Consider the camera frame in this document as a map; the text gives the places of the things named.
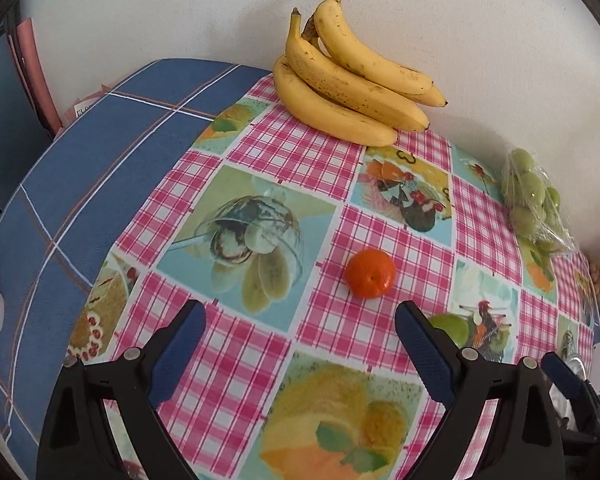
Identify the pile of green plums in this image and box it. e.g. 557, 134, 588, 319
502, 148, 563, 251

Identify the pink checked printed tablecloth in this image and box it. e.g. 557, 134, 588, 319
67, 72, 600, 480

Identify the small tangerine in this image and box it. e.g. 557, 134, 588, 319
344, 248, 397, 299

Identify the green plum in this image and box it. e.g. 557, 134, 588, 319
426, 313, 470, 348

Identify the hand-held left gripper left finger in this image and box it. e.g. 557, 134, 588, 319
36, 299, 207, 480

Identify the pink chair frame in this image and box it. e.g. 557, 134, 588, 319
5, 17, 63, 136

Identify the bag of green plums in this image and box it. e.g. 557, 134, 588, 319
500, 147, 578, 256

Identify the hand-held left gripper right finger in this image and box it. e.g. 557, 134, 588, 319
395, 300, 566, 480

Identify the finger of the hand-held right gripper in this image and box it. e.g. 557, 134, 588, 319
541, 352, 600, 431

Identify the round metal bowl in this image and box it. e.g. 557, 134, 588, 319
550, 352, 593, 423

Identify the yellow banana bunch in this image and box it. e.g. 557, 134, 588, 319
272, 0, 448, 148

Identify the white paper sheet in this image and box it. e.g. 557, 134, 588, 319
65, 92, 111, 123

